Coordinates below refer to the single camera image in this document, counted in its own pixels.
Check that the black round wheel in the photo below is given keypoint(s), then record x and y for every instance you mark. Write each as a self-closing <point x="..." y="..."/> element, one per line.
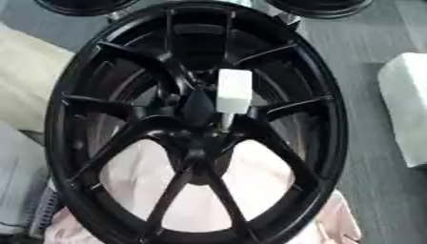
<point x="322" y="8"/>
<point x="83" y="6"/>

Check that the black spoked wheel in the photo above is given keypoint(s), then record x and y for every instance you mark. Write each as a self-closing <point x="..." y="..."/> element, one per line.
<point x="111" y="105"/>

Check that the white pin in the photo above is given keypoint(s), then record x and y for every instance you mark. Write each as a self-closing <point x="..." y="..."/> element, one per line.
<point x="233" y="90"/>

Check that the cream padded object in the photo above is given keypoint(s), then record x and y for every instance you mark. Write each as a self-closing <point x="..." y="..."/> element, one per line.
<point x="28" y="79"/>

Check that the white block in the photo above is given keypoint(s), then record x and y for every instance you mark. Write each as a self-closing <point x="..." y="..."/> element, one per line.
<point x="406" y="108"/>

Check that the grey white bag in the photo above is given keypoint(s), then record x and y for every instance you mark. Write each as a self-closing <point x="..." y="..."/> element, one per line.
<point x="19" y="178"/>

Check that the pale pink cloth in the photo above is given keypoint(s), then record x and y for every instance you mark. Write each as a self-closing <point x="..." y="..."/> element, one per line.
<point x="194" y="203"/>

